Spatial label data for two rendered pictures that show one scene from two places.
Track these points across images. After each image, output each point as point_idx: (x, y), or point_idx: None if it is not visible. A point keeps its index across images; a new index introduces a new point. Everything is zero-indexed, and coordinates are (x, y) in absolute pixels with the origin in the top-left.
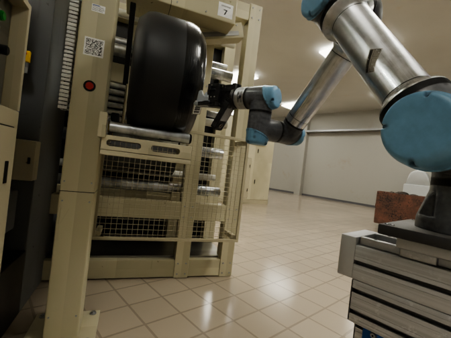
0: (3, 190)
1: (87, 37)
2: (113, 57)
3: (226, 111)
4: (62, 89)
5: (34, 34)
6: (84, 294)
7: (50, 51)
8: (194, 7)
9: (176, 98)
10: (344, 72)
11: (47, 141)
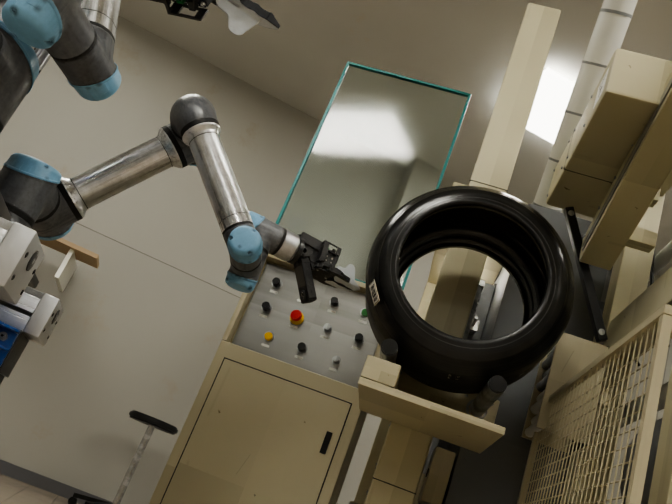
0: (319, 460)
1: None
2: (471, 298)
3: (296, 273)
4: None
5: (492, 326)
6: None
7: (495, 337)
8: (578, 137)
9: (366, 296)
10: (193, 154)
11: (497, 466)
